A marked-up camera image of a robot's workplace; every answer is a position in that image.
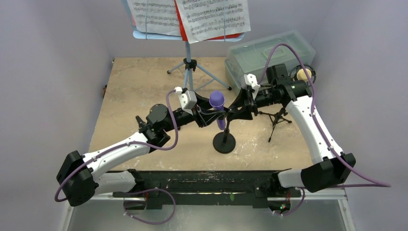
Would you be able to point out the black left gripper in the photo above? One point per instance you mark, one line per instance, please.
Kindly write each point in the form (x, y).
(203, 112)

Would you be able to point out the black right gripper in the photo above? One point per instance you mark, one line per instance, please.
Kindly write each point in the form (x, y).
(249, 104)

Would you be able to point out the purple toy microphone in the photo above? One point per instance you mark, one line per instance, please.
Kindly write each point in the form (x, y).
(217, 101)

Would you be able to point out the black round-base microphone stand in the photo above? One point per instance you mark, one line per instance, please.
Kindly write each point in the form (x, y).
(224, 142)

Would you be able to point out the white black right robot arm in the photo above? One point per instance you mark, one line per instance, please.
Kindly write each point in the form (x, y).
(331, 166)

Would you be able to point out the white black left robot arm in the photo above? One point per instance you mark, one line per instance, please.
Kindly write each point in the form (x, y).
(82, 176)

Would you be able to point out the black tripod microphone stand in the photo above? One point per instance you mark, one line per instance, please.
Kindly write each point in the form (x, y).
(276, 118)

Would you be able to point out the translucent green storage box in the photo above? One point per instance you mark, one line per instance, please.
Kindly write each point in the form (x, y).
(251, 57)

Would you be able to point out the light blue music stand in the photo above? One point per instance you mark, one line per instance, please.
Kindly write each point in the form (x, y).
(187, 66)

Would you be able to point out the black pliers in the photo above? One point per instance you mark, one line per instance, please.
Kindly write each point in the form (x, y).
(141, 124)

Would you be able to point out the red folder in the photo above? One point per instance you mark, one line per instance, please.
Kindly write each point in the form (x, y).
(183, 35)

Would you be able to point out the right sheet music page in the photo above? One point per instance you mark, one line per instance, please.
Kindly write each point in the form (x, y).
(205, 19)

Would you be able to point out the sheet music page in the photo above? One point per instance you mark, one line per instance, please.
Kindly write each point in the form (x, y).
(205, 19)
(155, 16)

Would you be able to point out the left sheet music page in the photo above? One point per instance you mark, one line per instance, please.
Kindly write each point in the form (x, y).
(155, 16)

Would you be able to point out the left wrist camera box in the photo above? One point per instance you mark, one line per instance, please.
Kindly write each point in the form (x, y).
(187, 98)

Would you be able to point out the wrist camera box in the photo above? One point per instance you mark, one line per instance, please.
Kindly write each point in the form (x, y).
(187, 98)
(251, 81)

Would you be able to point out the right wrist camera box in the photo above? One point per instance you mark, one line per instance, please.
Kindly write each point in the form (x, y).
(251, 81)

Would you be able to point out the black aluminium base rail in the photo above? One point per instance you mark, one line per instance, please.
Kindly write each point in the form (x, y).
(158, 188)

